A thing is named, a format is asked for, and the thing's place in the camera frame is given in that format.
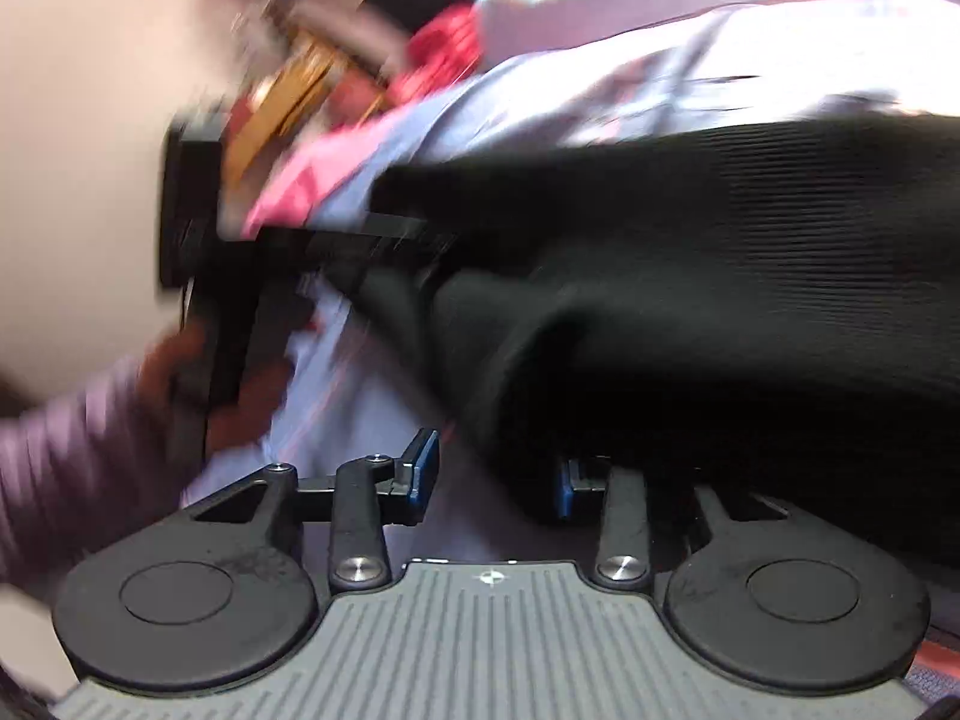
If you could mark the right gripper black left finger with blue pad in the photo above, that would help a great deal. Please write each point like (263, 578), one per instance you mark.
(222, 590)

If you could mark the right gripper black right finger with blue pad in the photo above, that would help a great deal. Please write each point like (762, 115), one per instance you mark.
(758, 589)

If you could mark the black pants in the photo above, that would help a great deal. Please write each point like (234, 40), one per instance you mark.
(770, 307)

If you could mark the purple sleeved left forearm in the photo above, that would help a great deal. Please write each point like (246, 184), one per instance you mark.
(82, 472)

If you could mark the left hand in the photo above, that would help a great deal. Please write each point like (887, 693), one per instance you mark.
(262, 393)

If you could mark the yellow wooden shelf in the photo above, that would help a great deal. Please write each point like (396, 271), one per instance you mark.
(293, 71)

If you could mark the red clothes pile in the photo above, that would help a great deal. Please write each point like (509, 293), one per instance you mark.
(441, 54)

